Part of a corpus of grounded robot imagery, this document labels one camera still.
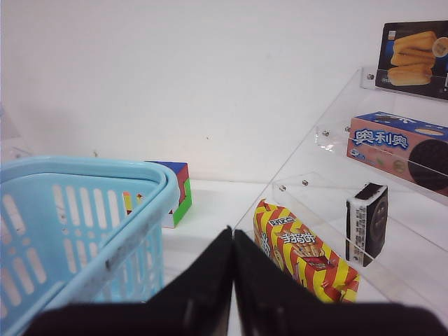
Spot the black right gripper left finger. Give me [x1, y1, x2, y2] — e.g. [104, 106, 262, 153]
[25, 228, 233, 335]

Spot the light blue plastic basket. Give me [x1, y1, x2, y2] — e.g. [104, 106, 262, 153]
[1, 156, 179, 335]

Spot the red yellow striped snack packet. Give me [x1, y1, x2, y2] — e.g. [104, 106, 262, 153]
[253, 199, 361, 303]

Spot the multicolour puzzle cube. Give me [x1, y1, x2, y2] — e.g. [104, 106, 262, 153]
[122, 161, 193, 229]

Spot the black white tissue pack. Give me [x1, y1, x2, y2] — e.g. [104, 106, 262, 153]
[345, 183, 389, 267]

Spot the blue pink Oreo box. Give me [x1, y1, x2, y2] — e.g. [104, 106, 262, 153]
[346, 111, 447, 196]

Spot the clear acrylic right shelf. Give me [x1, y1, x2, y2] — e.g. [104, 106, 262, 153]
[260, 67, 447, 322]

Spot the black Franzzi biscuit box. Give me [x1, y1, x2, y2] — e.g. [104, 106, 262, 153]
[375, 20, 447, 101]

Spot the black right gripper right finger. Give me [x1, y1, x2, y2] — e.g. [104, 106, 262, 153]
[233, 230, 447, 335]

